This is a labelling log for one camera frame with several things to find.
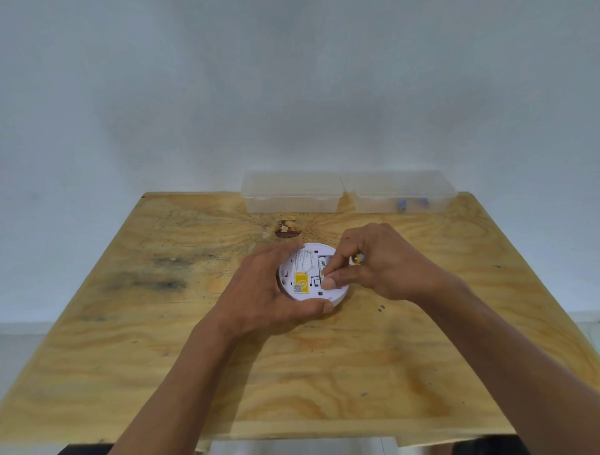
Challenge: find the person's left hand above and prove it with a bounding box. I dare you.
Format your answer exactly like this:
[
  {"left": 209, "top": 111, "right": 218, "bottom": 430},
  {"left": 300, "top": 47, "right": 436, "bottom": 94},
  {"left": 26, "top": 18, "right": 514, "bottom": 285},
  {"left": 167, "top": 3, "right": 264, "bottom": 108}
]
[{"left": 204, "top": 241, "right": 334, "bottom": 346}]

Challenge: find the person's right hand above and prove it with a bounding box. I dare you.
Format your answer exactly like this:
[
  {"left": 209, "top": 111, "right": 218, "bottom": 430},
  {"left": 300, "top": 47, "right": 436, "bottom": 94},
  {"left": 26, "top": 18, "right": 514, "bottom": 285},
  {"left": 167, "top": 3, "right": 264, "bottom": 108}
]
[{"left": 319, "top": 222, "right": 469, "bottom": 308}]

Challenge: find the white round smoke detector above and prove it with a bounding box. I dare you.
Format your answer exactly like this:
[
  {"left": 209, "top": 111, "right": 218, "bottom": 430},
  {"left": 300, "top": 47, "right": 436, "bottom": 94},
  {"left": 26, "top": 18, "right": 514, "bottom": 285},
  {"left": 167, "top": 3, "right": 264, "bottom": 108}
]
[{"left": 277, "top": 242, "right": 350, "bottom": 308}]

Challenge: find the clear plastic box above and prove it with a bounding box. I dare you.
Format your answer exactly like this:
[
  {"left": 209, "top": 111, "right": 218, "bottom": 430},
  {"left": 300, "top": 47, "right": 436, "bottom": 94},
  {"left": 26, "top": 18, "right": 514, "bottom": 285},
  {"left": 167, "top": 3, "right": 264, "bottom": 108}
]
[
  {"left": 342, "top": 169, "right": 458, "bottom": 214},
  {"left": 241, "top": 169, "right": 346, "bottom": 214}
]

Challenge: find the person's right forearm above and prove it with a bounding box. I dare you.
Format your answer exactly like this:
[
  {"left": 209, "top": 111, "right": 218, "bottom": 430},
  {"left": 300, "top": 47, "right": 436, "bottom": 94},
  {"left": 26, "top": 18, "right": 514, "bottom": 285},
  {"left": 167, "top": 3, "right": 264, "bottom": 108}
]
[{"left": 424, "top": 279, "right": 600, "bottom": 455}]

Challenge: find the person's left forearm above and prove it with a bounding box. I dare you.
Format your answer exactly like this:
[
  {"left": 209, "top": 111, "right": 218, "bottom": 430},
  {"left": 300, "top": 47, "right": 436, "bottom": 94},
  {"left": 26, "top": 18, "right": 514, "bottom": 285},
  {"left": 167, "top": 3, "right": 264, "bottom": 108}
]
[{"left": 107, "top": 323, "right": 271, "bottom": 455}]

